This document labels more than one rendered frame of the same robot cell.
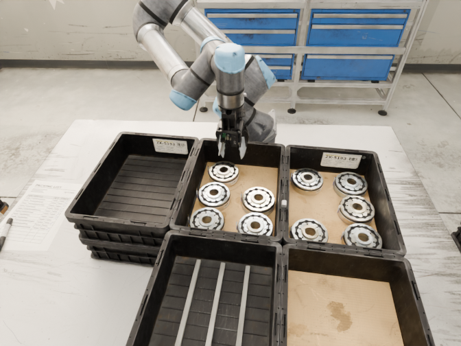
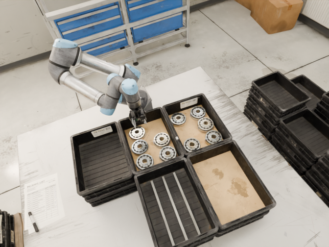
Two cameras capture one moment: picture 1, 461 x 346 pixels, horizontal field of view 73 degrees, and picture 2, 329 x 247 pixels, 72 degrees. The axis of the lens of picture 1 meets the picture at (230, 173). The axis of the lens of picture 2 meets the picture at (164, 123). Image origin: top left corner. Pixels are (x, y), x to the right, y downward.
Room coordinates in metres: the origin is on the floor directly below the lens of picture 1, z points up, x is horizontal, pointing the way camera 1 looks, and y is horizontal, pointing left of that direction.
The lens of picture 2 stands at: (-0.07, 0.19, 2.04)
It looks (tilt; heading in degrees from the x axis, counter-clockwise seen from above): 53 degrees down; 337
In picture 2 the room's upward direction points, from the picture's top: 7 degrees counter-clockwise
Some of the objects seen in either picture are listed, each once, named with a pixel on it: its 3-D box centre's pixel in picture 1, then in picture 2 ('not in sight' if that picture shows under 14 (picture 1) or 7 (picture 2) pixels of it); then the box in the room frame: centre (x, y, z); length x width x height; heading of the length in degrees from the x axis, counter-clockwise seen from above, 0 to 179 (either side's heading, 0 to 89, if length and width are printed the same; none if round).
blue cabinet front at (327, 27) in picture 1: (351, 47); (156, 14); (2.46, -0.98, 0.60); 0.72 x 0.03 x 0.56; 86
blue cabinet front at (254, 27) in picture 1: (250, 47); (95, 34); (2.52, -0.19, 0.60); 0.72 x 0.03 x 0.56; 86
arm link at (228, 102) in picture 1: (231, 97); (134, 101); (0.76, -0.01, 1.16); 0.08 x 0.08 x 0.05
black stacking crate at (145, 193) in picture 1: (143, 185); (102, 159); (0.71, 0.28, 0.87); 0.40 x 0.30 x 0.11; 171
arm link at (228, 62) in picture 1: (229, 68); (130, 90); (0.76, 0.00, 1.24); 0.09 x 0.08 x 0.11; 19
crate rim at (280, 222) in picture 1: (234, 183); (149, 137); (0.66, -0.01, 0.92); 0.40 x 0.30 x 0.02; 171
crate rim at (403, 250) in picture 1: (335, 193); (195, 122); (0.61, -0.31, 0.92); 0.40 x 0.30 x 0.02; 171
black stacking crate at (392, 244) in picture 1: (331, 204); (195, 127); (0.61, -0.31, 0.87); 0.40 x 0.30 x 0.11; 171
